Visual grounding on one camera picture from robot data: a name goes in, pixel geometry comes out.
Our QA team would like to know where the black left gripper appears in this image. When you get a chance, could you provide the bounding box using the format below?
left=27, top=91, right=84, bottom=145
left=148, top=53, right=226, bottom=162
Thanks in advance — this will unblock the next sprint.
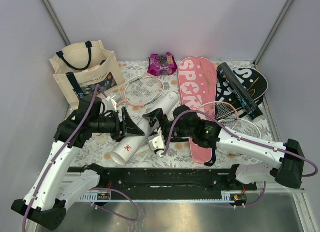
left=90, top=107, right=145, bottom=142

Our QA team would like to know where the white shuttlecock tube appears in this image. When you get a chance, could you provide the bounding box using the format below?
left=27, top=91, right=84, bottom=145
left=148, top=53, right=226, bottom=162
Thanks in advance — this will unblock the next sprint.
left=110, top=91, right=179, bottom=166

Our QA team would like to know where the black shuttlecock tube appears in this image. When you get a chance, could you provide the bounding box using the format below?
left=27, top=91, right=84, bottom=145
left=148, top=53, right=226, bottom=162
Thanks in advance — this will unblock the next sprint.
left=217, top=62, right=263, bottom=122

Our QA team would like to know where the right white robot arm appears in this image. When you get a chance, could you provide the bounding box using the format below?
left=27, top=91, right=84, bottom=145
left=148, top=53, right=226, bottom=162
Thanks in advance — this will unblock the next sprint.
left=143, top=105, right=305, bottom=190

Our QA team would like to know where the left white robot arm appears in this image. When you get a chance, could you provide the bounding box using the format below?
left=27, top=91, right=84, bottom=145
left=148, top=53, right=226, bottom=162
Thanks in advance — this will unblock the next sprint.
left=11, top=96, right=145, bottom=231

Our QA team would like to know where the floral patterned table mat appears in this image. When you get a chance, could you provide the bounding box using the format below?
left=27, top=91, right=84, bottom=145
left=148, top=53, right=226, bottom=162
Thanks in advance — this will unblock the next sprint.
left=65, top=60, right=281, bottom=169

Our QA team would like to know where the purple snack packet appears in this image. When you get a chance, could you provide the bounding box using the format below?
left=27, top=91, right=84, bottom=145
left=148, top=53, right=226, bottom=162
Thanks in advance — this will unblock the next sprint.
left=147, top=52, right=178, bottom=76

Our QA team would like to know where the pink racket cover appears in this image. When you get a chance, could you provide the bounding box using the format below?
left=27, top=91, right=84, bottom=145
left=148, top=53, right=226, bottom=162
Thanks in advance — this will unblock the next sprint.
left=177, top=57, right=217, bottom=167

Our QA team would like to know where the pink white racket right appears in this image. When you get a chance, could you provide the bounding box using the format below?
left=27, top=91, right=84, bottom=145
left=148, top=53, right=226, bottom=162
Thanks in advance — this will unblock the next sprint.
left=197, top=101, right=239, bottom=122

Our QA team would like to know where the beige canvas tote bag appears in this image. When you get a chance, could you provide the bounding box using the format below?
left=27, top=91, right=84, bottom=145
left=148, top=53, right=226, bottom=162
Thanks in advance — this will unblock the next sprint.
left=49, top=40, right=126, bottom=110

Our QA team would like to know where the black racket cover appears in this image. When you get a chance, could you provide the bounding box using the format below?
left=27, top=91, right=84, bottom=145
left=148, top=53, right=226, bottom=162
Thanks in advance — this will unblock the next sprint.
left=216, top=67, right=269, bottom=112

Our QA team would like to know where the pink frame badminton racket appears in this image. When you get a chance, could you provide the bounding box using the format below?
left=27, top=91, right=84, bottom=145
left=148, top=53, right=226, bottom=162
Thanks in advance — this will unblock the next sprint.
left=112, top=74, right=164, bottom=107

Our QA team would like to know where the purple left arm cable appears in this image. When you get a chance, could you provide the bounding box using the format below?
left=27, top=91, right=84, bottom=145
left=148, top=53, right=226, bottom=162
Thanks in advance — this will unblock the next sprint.
left=22, top=84, right=140, bottom=232

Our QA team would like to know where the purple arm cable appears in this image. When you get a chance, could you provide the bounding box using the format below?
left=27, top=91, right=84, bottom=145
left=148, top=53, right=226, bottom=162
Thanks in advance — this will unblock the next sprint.
left=22, top=84, right=140, bottom=232
left=161, top=109, right=316, bottom=210

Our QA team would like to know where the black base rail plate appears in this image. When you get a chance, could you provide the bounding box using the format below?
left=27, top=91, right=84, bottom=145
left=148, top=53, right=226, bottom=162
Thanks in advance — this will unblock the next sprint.
left=64, top=165, right=257, bottom=203

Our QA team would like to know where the white frame racket black handle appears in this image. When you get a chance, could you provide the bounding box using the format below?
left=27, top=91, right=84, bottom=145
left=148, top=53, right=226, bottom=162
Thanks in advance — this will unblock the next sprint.
left=220, top=118, right=262, bottom=139

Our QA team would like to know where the white cable duct strip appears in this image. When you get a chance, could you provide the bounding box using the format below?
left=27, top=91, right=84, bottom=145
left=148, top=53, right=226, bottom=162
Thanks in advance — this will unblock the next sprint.
left=78, top=191, right=247, bottom=203

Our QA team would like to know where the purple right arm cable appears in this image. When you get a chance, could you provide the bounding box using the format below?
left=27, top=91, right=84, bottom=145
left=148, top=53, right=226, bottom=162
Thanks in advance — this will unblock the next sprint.
left=161, top=109, right=316, bottom=210

